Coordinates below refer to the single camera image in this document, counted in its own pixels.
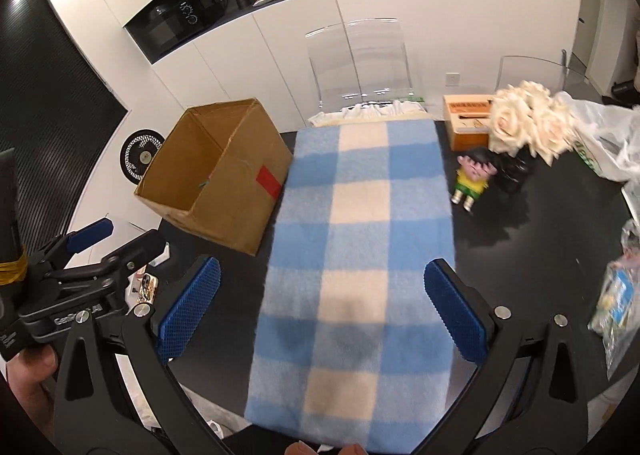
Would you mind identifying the large clear plastic bag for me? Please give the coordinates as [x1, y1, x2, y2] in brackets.
[555, 91, 640, 183]

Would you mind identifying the clear bag of packets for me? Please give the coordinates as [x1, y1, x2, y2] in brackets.
[587, 220, 640, 381]

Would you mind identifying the clear acrylic chair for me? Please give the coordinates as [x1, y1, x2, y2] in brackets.
[495, 51, 591, 96]
[305, 17, 416, 118]

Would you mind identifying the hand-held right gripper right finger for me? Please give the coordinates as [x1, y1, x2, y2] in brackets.
[415, 257, 608, 455]

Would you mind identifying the cream rose bouquet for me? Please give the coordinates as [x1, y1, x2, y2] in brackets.
[487, 80, 576, 166]

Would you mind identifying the white cloth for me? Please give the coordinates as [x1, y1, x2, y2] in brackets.
[307, 100, 428, 128]

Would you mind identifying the person's right hand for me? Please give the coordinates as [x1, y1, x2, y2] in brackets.
[285, 441, 369, 455]

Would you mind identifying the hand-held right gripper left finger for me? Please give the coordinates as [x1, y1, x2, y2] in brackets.
[52, 255, 223, 455]

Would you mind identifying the blue checked blanket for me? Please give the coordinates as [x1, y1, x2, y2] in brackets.
[244, 119, 458, 453]

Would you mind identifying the wooden tissue box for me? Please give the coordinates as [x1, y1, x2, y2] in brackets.
[442, 93, 501, 152]

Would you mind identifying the brown cardboard box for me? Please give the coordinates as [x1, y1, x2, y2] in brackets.
[134, 98, 294, 257]

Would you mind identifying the person's left hand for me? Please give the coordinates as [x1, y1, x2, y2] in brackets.
[10, 347, 61, 436]

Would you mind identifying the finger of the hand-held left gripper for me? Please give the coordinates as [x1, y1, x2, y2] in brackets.
[32, 217, 115, 276]
[99, 229, 168, 287]

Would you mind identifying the black table fan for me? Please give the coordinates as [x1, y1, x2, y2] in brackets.
[119, 129, 166, 186]

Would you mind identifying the black vase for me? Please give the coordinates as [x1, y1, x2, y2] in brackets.
[492, 147, 533, 196]

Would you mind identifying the cartoon boy figurine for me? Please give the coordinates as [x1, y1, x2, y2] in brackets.
[451, 146, 498, 213]

